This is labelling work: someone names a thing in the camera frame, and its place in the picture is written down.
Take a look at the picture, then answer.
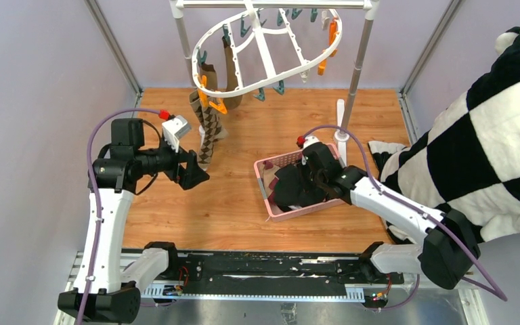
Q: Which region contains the brown argyle sock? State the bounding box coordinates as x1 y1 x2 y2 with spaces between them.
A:
198 107 228 171
189 90 209 133

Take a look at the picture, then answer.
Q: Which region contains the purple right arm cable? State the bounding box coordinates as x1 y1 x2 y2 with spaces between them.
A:
302 125 508 313

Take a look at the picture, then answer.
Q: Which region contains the white metal drying rack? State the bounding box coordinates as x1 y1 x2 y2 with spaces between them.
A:
170 1 380 164

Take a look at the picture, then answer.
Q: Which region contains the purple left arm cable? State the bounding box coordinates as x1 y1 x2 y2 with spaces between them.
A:
74 108 167 325

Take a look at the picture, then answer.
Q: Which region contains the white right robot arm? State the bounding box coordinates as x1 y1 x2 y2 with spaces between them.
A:
299 139 480 290

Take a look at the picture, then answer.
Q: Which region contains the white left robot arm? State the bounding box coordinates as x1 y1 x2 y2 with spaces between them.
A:
57 116 209 324

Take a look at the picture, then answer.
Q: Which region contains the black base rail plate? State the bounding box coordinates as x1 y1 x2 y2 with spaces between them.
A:
146 251 404 301

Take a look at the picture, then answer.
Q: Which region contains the pink plastic basket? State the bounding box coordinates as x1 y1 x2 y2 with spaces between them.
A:
253 150 343 222

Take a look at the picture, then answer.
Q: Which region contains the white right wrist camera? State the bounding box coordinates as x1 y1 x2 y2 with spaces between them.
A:
297 135 321 156

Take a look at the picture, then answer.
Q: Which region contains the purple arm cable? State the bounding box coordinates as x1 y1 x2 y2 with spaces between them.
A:
74 108 167 325
302 125 508 313

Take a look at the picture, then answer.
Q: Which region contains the white oval clip hanger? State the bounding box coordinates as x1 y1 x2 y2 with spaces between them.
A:
190 7 343 102

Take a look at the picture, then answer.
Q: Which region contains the black sock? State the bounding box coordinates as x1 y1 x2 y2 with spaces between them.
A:
297 186 329 207
272 163 312 212

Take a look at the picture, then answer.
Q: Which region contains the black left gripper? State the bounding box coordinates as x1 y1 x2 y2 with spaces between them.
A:
135 134 209 188

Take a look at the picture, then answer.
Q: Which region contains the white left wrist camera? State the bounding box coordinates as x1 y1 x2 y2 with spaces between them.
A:
161 116 192 154

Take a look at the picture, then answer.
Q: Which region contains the tan sock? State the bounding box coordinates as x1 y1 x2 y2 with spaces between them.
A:
200 63 218 91
223 40 242 110

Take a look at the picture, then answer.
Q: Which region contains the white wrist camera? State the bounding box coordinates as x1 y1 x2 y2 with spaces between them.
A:
297 135 321 156
161 116 192 154

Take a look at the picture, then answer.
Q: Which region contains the black white checkered blanket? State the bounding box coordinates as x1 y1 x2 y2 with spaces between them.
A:
368 26 520 242

